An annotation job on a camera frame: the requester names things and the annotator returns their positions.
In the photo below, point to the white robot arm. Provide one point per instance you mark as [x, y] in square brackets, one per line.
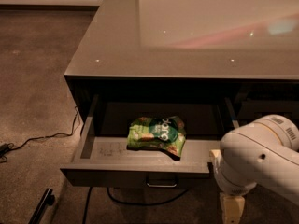
[263, 152]

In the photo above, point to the grey drawer cabinet counter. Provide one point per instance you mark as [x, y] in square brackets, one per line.
[187, 51]

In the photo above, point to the green snack bag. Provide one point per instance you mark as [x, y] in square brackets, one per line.
[167, 134]

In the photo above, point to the black metal bar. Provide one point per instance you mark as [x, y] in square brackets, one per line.
[47, 199]

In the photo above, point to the black power adapter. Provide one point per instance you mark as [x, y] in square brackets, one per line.
[4, 149]

